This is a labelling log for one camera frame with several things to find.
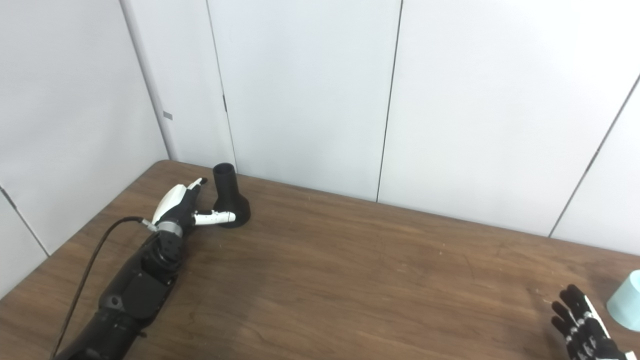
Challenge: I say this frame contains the white and black right hand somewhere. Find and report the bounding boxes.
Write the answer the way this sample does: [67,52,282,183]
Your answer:
[550,284,640,360]

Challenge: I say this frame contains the black nozzle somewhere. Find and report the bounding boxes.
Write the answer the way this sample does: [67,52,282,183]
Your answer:
[212,162,251,229]

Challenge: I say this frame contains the light blue cylinder cup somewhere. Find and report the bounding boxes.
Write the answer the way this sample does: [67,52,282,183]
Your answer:
[606,270,640,332]

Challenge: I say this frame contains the white and black left hand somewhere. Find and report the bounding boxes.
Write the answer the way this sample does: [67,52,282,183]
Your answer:
[150,177,237,236]

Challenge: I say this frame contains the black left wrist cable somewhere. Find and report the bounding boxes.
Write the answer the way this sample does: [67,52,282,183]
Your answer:
[50,216,158,360]

